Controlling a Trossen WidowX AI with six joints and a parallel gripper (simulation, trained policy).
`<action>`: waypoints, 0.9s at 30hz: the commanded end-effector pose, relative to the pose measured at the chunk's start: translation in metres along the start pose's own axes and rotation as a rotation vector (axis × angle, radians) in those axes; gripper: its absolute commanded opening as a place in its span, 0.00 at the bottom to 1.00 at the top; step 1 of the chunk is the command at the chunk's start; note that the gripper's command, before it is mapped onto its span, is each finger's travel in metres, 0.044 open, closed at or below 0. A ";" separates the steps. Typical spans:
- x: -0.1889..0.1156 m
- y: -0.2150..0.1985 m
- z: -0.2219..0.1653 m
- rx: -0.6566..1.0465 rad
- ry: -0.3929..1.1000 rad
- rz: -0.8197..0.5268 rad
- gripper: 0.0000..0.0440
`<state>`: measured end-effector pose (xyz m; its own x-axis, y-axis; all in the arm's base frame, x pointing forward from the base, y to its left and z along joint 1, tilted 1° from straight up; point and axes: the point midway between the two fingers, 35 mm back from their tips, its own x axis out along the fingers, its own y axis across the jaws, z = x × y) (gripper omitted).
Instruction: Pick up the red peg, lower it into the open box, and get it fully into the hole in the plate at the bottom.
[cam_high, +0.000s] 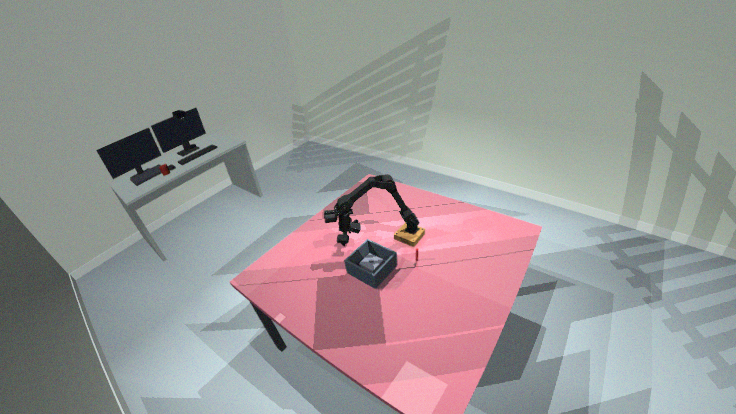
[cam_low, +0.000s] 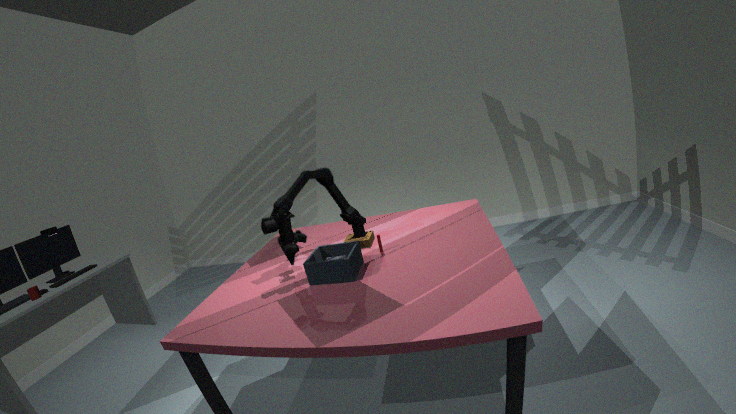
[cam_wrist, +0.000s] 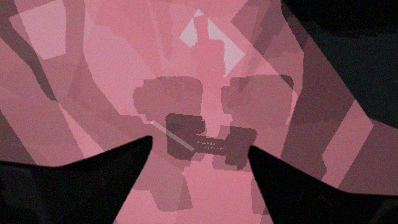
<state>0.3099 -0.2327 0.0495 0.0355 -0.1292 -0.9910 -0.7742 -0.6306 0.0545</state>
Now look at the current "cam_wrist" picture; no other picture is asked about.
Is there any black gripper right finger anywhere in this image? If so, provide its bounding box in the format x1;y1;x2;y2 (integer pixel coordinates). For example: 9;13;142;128
248;146;398;224

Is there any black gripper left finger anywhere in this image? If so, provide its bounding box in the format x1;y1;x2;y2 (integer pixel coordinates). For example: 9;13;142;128
0;136;152;224

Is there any dark grey open box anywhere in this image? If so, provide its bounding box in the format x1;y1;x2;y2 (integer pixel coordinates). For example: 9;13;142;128
283;0;398;129

